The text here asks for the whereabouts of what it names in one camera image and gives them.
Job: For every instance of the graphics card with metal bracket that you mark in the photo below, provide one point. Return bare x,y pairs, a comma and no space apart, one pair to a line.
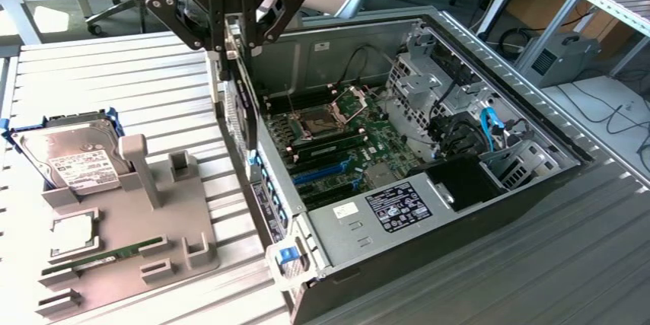
238,89

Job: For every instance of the thin locking lever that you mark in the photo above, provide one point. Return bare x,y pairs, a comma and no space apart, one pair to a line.
290,98

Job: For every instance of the metal socket cover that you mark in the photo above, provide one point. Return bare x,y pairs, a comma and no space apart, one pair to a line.
350,102

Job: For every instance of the CPU socket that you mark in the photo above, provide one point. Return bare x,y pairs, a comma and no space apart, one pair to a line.
317,123

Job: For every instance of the blue disk caddy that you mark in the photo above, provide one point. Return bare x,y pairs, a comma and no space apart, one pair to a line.
114,121

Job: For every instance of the silver disk bay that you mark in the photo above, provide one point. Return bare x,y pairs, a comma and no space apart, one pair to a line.
414,85
523,167

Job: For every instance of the black RAM stick with sticker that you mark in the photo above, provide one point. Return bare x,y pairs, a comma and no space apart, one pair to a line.
330,148

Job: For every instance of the green motherboard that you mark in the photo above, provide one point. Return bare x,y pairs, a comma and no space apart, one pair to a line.
391,138

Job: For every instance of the silver hard disk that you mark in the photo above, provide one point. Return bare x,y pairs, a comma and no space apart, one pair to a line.
66,150

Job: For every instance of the blue expansion slot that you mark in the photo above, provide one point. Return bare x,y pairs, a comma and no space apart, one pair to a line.
317,174

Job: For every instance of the silver chipset heatsink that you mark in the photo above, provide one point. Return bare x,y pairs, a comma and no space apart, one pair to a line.
381,173

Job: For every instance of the grey control box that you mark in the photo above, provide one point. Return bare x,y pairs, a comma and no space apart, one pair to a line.
563,62

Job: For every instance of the black fan shroud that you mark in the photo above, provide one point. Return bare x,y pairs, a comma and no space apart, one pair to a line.
457,184

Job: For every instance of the grey parts rack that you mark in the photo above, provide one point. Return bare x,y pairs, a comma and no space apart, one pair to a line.
127,233

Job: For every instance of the grey power supply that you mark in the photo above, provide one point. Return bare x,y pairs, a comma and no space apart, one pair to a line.
350,237

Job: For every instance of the silver CPU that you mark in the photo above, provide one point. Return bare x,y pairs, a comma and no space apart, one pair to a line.
74,235

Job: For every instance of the green RAM stick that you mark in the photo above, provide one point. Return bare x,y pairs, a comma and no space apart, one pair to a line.
111,254

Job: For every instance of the blue case latch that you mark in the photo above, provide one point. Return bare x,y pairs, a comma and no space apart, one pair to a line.
286,255

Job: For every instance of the open grey PC case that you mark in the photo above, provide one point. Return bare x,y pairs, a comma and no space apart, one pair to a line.
406,283

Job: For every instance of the aluminium frame table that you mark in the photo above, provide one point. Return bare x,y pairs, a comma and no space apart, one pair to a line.
609,1

